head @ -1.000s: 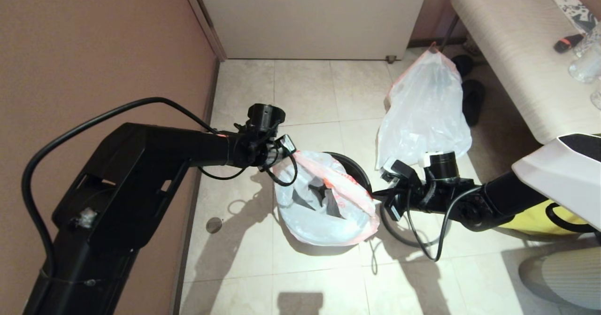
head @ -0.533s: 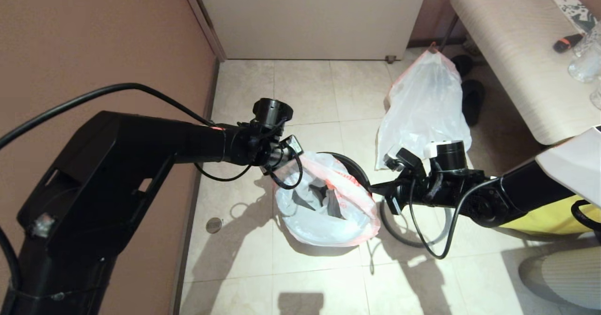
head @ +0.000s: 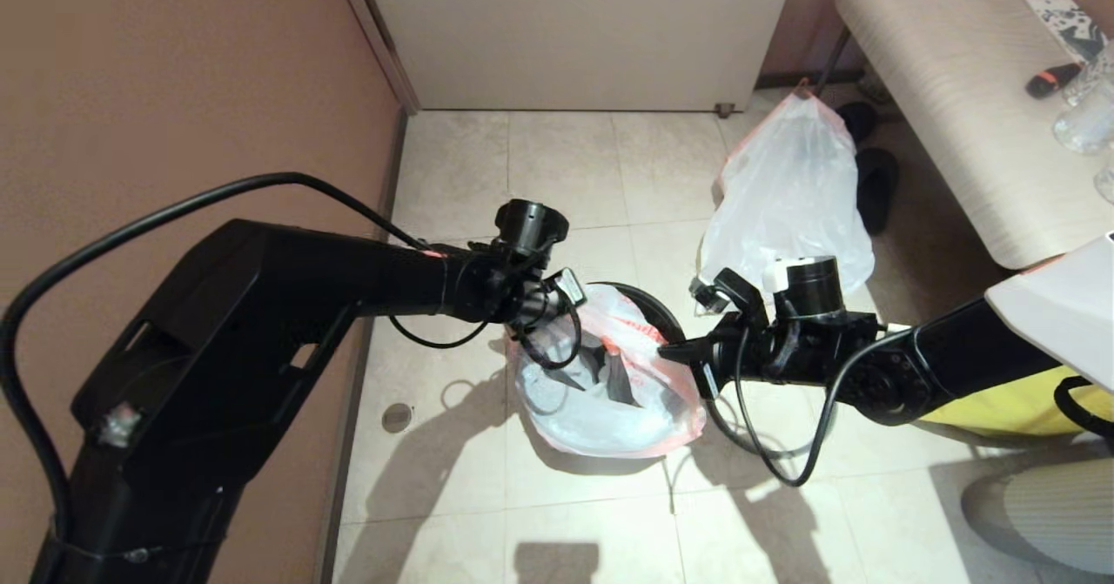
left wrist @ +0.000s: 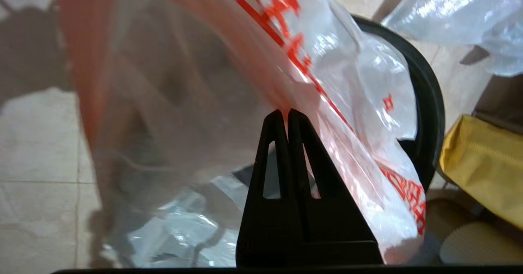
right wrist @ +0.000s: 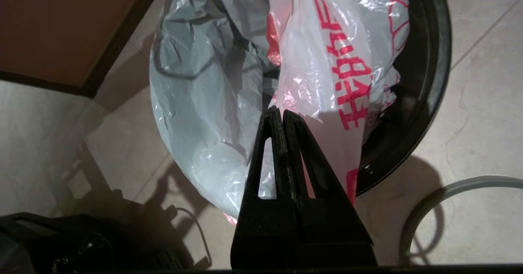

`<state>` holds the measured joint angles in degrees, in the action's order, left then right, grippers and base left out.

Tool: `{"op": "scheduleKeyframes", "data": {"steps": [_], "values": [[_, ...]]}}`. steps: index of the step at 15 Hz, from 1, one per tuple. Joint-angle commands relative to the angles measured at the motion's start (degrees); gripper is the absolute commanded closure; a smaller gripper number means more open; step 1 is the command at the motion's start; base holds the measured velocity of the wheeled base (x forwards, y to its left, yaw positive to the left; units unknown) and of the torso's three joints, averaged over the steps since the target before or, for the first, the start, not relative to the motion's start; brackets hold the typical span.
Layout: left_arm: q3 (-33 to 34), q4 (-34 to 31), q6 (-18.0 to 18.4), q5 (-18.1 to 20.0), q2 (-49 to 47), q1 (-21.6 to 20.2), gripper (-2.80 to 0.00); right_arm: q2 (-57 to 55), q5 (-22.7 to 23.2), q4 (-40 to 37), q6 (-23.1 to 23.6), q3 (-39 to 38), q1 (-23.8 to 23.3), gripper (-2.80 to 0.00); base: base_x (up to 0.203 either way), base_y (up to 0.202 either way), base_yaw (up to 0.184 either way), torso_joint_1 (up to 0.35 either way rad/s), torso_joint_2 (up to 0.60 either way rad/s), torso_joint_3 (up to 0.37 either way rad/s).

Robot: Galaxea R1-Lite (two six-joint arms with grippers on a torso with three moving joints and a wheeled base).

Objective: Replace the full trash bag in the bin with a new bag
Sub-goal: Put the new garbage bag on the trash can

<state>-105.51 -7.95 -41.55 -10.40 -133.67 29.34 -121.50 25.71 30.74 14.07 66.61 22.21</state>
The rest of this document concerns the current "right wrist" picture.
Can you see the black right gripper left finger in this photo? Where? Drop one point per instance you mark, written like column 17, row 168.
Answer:
column 261, row 229

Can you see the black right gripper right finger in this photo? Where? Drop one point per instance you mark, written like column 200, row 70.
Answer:
column 331, row 229

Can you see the translucent white trash bag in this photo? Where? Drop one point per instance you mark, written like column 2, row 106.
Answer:
column 204, row 102

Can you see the black robot base chassis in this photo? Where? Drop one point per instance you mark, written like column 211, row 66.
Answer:
column 61, row 245

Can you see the black trash bin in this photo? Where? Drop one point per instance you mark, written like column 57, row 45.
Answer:
column 425, row 82

